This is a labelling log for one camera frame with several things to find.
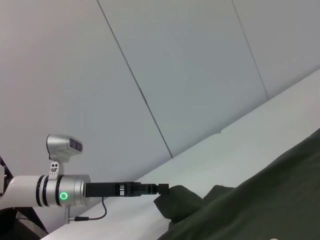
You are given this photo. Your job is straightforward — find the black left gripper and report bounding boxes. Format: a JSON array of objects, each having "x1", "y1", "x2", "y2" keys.
[{"x1": 85, "y1": 181, "x2": 170, "y2": 198}]

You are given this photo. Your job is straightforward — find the dark green printed t-shirt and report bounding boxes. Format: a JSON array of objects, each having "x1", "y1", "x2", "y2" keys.
[{"x1": 152, "y1": 127, "x2": 320, "y2": 240}]

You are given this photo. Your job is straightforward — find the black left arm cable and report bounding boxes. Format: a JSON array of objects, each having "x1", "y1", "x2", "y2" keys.
[{"x1": 74, "y1": 196, "x2": 109, "y2": 223}]

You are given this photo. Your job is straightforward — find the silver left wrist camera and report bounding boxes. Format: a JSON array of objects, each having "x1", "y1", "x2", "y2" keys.
[{"x1": 46, "y1": 134, "x2": 84, "y2": 181}]

